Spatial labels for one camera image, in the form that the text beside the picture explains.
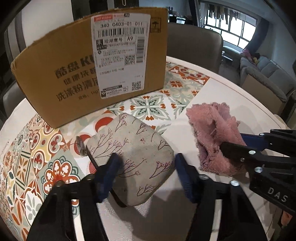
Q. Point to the grey chair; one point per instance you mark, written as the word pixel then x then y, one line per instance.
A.
pixel 195 45
pixel 10 98

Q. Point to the beige floral fabric pouch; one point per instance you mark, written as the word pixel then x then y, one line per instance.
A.
pixel 147 159

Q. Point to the grey chair far right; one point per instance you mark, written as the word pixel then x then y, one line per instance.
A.
pixel 195 45

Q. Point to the patterned tile table mat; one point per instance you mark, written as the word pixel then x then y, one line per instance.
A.
pixel 34 155

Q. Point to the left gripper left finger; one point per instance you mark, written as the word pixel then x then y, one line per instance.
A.
pixel 54 220

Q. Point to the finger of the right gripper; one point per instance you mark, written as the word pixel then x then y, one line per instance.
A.
pixel 242 155
pixel 277 140

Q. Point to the person's right hand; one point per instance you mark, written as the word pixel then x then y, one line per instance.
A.
pixel 285 219

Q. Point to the pink fluffy towel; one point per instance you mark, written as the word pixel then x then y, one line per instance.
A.
pixel 212 124

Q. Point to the brown cardboard box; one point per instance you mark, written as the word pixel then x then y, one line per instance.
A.
pixel 94 62

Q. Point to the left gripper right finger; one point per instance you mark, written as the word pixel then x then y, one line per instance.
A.
pixel 239 220

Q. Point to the grey fabric sofa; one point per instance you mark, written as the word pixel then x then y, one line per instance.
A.
pixel 269 84

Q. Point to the grey chair middle left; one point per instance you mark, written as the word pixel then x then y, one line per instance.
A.
pixel 10 98

